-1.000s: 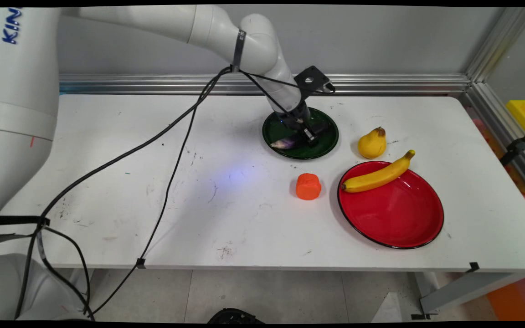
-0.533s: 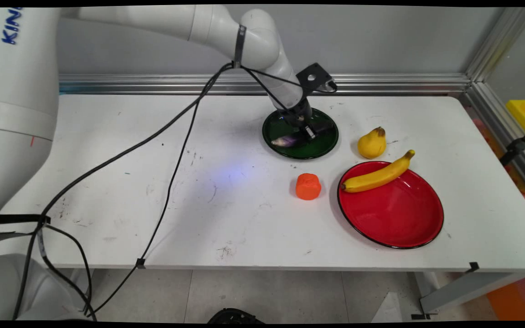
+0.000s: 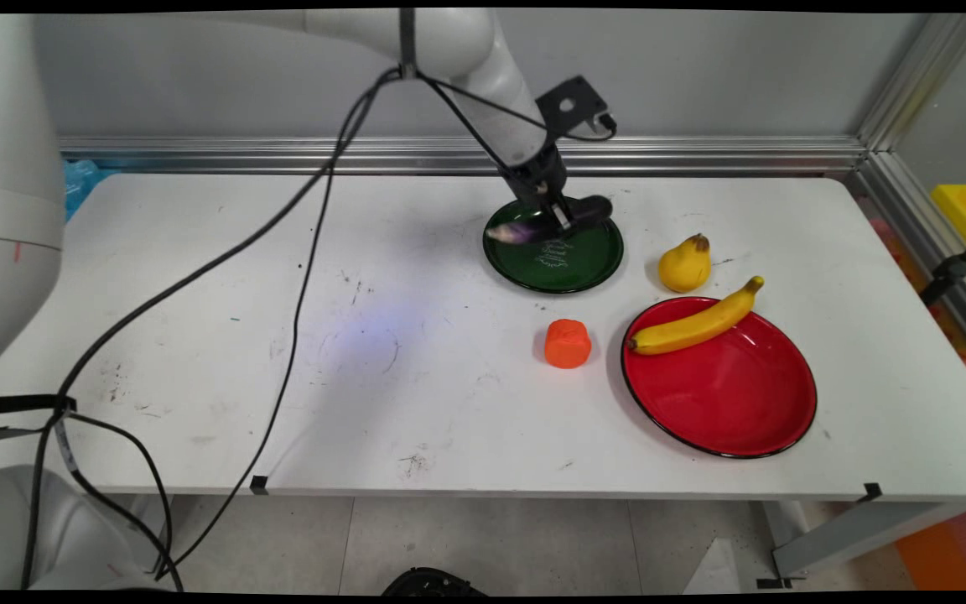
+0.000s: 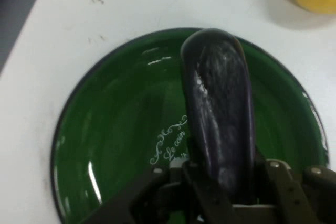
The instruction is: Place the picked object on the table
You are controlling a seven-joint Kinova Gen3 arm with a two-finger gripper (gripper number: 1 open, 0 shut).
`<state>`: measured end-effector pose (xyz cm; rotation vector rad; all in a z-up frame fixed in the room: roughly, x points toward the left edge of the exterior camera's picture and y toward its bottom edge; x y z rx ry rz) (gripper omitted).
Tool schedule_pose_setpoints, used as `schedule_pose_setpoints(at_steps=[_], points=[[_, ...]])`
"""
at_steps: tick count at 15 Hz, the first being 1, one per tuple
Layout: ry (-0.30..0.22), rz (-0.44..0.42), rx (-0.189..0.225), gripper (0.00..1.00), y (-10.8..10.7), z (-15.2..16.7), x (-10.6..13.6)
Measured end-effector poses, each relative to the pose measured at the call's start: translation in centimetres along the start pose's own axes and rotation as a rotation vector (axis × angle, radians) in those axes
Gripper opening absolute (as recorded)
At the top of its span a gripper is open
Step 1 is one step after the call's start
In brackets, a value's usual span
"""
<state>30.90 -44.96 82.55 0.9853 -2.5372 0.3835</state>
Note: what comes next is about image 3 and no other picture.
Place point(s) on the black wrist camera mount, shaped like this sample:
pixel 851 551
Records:
pixel 571 105

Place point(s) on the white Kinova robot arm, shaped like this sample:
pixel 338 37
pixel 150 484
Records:
pixel 491 59

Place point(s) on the orange toy fruit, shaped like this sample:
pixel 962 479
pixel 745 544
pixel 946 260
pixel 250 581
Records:
pixel 568 344

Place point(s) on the blue plastic bag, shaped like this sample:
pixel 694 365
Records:
pixel 80 184

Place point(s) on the aluminium side rail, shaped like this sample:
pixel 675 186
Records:
pixel 927 243

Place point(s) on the orange box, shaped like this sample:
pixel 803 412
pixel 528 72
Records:
pixel 953 554

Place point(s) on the red round plate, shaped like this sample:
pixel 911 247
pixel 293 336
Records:
pixel 726 386

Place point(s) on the black round floor object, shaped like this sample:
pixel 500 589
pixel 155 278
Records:
pixel 433 583

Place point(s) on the small black table clip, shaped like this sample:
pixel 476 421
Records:
pixel 872 492
pixel 259 485

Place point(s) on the yellow toy banana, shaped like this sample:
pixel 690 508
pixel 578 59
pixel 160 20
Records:
pixel 701 325

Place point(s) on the grey table leg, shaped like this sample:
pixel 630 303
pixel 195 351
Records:
pixel 852 533

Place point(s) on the yellow toy pear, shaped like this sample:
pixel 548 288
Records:
pixel 684 267

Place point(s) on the aluminium corner post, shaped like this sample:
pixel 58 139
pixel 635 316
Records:
pixel 923 80

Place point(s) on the purple toy eggplant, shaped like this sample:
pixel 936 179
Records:
pixel 592 210

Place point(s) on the long horizontal aluminium rail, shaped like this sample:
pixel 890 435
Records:
pixel 701 154

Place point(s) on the white table leg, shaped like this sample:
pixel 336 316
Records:
pixel 156 524

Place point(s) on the dark green round plate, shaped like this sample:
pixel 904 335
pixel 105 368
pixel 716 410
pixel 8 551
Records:
pixel 567 264

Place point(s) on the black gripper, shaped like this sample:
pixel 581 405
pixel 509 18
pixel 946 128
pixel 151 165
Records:
pixel 537 172

